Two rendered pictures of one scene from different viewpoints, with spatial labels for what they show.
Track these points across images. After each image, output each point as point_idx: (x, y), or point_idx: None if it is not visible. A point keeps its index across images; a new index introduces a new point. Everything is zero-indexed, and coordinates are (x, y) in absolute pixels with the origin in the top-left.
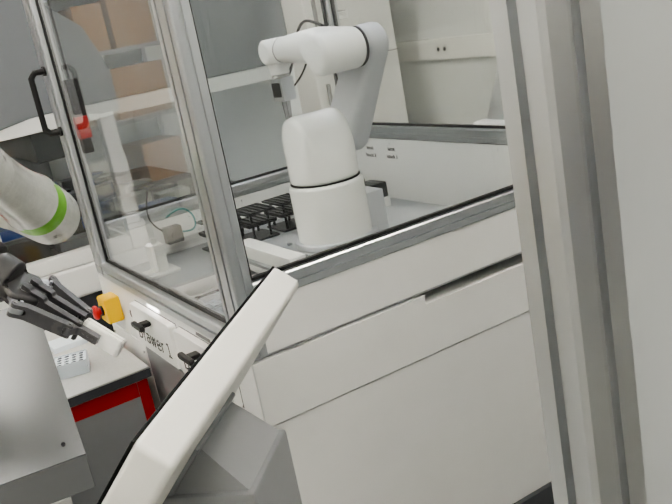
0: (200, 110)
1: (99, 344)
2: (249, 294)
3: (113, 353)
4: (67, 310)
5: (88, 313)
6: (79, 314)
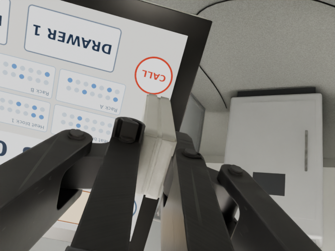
0: None
1: (142, 117)
2: (49, 238)
3: (144, 103)
4: (166, 237)
5: (157, 214)
6: (162, 212)
